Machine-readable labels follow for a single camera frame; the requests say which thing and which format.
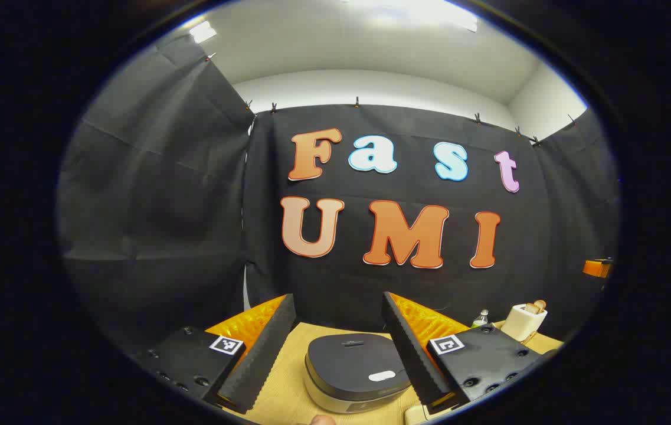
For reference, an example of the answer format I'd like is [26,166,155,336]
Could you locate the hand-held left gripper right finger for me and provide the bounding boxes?
[381,291,557,415]

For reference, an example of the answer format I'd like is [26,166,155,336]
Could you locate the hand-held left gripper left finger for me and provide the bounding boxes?
[135,293,297,415]

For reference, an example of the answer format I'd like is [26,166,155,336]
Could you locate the black and cream rice cooker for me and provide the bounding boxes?
[303,333,413,414]

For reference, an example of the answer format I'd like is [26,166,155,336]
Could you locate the white toaster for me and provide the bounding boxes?
[500,304,548,343]

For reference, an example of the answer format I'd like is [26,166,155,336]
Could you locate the black backdrop cloth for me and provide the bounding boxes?
[57,35,620,355]

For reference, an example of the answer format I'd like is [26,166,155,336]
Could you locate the row of black cloth clips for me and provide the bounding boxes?
[205,52,578,147]

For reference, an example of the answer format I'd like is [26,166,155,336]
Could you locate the small ceiling light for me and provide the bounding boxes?
[189,21,218,44]

